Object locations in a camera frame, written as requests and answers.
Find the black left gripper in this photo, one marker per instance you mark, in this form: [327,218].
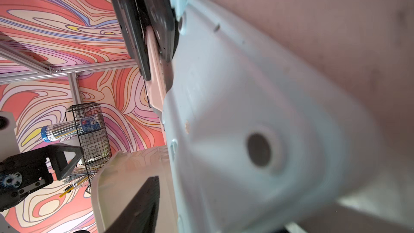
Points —
[27,172]

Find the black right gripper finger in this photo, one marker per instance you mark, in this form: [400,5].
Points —
[140,215]

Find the cream plastic storage box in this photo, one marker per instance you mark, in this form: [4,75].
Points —
[118,181]

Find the light blue calculator face down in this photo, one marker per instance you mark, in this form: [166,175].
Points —
[257,138]

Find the blue lid pencil jar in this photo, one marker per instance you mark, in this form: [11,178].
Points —
[67,129]

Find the clear cup of pens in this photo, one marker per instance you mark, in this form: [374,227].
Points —
[76,181]

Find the black wire side basket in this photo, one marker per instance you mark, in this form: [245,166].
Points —
[96,145]

